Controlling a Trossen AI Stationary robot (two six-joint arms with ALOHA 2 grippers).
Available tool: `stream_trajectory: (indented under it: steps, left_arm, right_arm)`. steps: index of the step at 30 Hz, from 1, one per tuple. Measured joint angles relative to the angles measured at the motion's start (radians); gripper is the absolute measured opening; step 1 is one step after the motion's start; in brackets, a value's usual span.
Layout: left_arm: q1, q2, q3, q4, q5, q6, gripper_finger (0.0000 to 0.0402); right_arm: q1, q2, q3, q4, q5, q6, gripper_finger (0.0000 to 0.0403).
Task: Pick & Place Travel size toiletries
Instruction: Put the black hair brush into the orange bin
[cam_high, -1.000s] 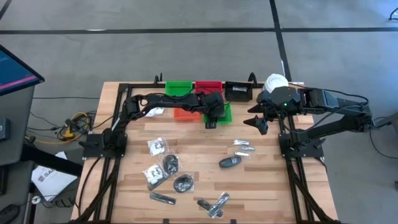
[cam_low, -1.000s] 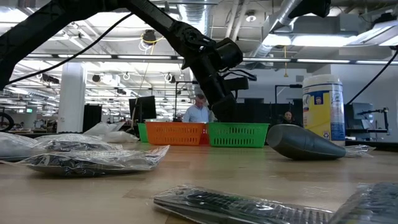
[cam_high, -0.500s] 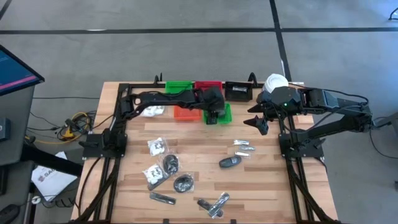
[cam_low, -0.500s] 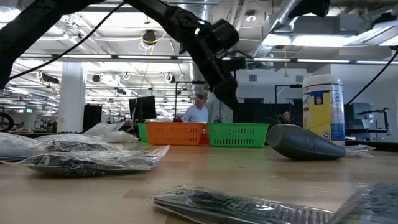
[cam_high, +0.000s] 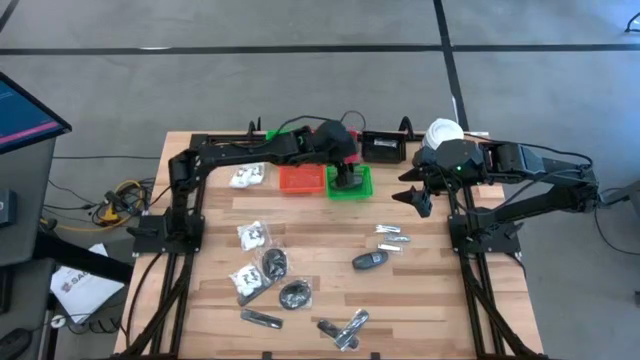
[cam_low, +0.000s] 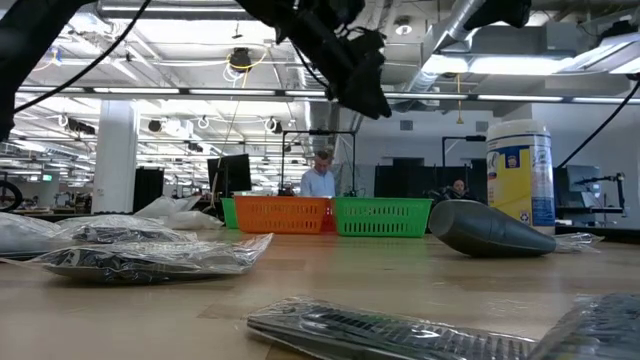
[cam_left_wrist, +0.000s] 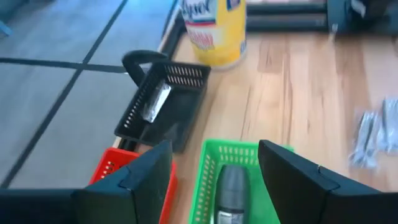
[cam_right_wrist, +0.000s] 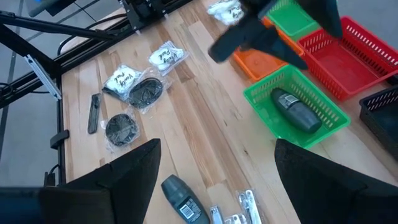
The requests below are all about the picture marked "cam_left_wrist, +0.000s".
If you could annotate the red plastic slotted basket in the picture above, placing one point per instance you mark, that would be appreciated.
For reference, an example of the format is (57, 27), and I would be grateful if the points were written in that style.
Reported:
(109, 161)

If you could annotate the black plastic slotted basket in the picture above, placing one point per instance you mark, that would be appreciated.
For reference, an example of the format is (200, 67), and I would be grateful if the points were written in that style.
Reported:
(186, 102)

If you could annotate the yellow disinfectant wipes canister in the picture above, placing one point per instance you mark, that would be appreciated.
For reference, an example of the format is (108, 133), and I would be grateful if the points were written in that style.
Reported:
(217, 40)

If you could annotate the silver nail clipper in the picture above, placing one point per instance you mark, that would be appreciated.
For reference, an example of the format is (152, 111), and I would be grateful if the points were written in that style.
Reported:
(155, 102)
(365, 140)

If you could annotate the dark grey deodorant stick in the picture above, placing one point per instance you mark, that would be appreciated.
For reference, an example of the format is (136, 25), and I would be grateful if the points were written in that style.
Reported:
(231, 193)

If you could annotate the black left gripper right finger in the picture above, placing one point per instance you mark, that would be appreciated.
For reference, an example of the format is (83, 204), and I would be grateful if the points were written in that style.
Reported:
(295, 186)

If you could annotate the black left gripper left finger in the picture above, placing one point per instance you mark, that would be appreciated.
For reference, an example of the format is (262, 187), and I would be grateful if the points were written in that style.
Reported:
(140, 186)

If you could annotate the green plastic slotted basket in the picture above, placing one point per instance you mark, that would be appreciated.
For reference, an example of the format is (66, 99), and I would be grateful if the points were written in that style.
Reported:
(205, 186)

